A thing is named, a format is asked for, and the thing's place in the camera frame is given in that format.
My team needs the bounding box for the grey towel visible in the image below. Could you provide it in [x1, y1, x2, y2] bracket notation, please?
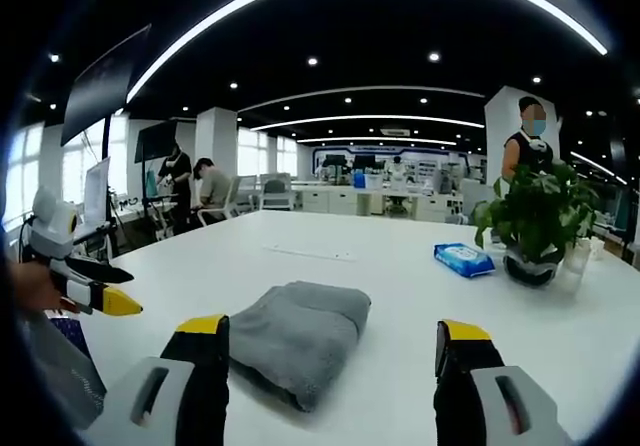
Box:
[227, 280, 372, 413]

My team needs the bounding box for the person's left hand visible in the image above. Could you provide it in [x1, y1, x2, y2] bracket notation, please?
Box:
[8, 259, 81, 316]

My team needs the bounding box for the white computer monitor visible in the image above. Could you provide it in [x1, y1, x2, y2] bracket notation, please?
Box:
[82, 156, 112, 225]

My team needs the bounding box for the person's grey clothing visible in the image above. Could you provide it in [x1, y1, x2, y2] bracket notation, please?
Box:
[19, 310, 109, 432]

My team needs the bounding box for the blue wet wipes pack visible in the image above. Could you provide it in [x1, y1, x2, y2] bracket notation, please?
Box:
[432, 243, 496, 279]

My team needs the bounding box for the round black and white pot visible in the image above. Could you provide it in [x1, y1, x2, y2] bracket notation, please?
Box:
[501, 245, 565, 287]

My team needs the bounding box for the black monitor on stand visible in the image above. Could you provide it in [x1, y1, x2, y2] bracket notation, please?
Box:
[133, 119, 179, 167]

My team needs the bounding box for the black hanging screen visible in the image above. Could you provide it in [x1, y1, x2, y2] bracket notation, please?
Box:
[59, 23, 153, 147]

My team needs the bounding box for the white office chair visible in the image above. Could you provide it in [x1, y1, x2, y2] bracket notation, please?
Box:
[258, 171, 295, 212]
[195, 174, 259, 227]

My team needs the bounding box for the clear plastic cup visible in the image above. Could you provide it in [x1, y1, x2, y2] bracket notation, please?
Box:
[562, 238, 594, 295]

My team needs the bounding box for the green potted plant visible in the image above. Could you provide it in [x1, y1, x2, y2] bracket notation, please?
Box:
[472, 159, 601, 262]

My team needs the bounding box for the white cabinet row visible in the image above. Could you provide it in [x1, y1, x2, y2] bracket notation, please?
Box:
[292, 185, 466, 220]

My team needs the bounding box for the white table cable cover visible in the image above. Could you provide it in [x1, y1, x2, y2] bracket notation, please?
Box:
[263, 243, 359, 263]

